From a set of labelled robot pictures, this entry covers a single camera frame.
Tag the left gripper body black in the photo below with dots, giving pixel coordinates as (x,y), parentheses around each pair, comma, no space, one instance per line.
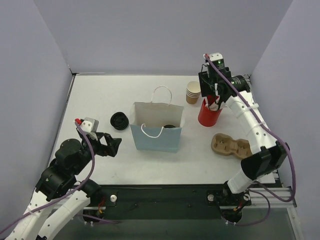
(102,144)

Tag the blue paper bag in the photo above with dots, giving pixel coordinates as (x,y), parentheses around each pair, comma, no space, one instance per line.
(147,121)

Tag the single black cup lid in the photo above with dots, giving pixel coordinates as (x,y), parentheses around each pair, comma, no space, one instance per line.
(169,126)

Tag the white straws bundle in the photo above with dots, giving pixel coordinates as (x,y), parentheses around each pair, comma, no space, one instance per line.
(212,105)

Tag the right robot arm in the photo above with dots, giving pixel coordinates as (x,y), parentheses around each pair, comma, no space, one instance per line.
(268,150)

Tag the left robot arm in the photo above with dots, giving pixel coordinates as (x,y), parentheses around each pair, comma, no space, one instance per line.
(56,199)

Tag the stack of brown paper cups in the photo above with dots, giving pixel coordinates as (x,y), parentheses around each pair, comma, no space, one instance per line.
(193,92)

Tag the stack of black lids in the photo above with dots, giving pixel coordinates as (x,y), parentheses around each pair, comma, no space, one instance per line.
(119,121)

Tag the red straw holder cup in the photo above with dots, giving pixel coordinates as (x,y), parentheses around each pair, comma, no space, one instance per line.
(207,117)

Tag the brown pulp cup carrier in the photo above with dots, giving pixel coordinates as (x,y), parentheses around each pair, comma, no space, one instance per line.
(225,145)

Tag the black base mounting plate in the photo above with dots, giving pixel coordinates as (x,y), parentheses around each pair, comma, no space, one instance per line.
(117,203)

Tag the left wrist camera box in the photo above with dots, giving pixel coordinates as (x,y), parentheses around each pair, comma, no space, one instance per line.
(89,126)

